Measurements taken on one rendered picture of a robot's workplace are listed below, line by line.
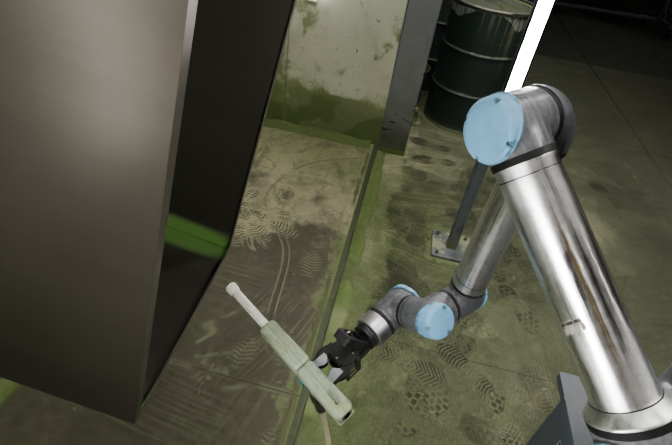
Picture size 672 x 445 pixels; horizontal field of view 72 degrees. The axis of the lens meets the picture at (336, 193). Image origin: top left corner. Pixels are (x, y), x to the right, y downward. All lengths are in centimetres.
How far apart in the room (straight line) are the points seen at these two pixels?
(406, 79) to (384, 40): 26
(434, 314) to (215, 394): 87
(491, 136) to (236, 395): 126
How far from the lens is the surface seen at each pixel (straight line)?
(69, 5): 60
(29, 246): 89
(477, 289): 123
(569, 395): 126
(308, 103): 301
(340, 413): 113
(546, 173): 83
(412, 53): 278
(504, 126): 81
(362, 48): 281
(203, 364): 181
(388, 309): 127
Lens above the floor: 156
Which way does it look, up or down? 37 degrees down
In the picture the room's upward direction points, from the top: 9 degrees clockwise
